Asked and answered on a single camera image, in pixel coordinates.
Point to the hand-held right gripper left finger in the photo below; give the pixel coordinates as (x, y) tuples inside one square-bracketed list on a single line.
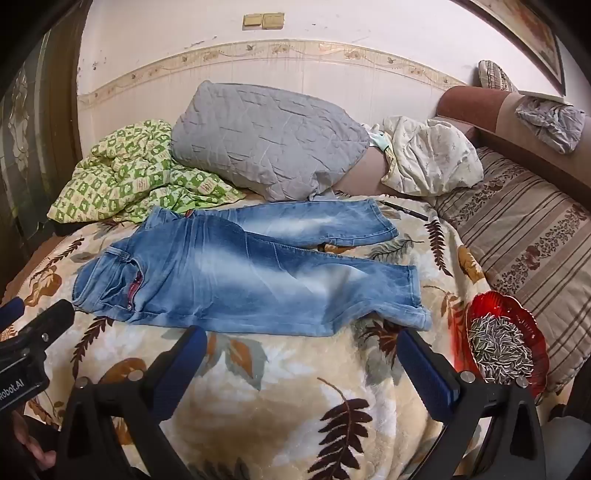
[(182, 369)]

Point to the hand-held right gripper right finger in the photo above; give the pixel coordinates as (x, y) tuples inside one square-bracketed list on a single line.
[(427, 374)]

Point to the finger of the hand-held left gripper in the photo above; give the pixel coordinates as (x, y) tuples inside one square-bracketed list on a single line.
[(46, 323), (11, 310)]

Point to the blue denim pants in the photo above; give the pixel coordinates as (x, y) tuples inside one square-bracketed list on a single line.
[(231, 277)]

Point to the person's left hand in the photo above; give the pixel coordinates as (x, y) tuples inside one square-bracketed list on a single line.
[(34, 445)]

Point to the sunflower seeds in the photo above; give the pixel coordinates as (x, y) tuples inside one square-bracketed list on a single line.
[(501, 346)]

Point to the red glass bowl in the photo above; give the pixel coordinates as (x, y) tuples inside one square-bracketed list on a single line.
[(480, 307)]

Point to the leaf print fluffy blanket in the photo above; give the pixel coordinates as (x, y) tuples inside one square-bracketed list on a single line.
[(277, 415)]

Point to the black pen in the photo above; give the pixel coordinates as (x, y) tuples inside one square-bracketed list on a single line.
[(404, 208)]

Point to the green patterned blanket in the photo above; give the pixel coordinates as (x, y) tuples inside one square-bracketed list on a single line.
[(129, 175)]

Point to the wooden wardrobe door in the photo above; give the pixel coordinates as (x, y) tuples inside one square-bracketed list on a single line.
[(27, 138)]

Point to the striped floral sofa cushion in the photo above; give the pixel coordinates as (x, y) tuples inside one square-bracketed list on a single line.
[(531, 230)]

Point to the cream floral cloth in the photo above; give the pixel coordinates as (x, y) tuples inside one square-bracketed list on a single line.
[(434, 157)]

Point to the light blue cloth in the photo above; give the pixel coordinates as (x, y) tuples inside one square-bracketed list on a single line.
[(381, 140)]

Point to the grey quilted pillow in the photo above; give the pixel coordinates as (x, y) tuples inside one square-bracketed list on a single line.
[(268, 134)]

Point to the brown sofa backrest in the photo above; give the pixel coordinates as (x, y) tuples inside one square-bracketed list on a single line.
[(466, 104)]

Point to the grey crumpled cloth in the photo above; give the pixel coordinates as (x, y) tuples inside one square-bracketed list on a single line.
[(549, 124)]

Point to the white book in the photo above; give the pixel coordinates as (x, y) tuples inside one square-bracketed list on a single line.
[(547, 97)]

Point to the framed wall picture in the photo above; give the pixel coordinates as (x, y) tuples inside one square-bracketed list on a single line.
[(540, 41)]

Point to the beige wall switch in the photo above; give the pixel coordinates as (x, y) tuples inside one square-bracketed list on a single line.
[(253, 21), (273, 21)]

